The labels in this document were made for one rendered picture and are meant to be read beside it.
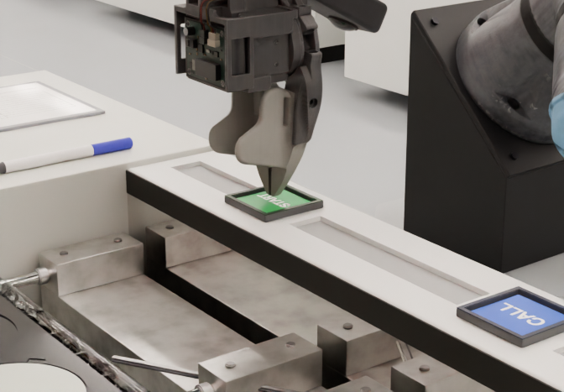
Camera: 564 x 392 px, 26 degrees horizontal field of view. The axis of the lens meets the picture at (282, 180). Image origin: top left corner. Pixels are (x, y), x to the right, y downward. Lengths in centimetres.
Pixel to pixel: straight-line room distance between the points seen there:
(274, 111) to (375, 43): 395
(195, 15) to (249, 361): 25
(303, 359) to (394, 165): 335
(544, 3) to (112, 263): 45
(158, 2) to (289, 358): 543
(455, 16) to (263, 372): 54
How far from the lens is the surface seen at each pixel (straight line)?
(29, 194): 102
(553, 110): 102
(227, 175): 103
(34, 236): 103
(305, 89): 89
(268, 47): 88
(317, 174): 407
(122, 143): 108
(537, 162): 119
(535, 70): 116
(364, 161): 421
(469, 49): 120
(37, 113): 120
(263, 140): 91
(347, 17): 94
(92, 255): 101
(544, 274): 121
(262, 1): 89
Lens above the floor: 128
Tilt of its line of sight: 19 degrees down
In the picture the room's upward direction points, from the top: straight up
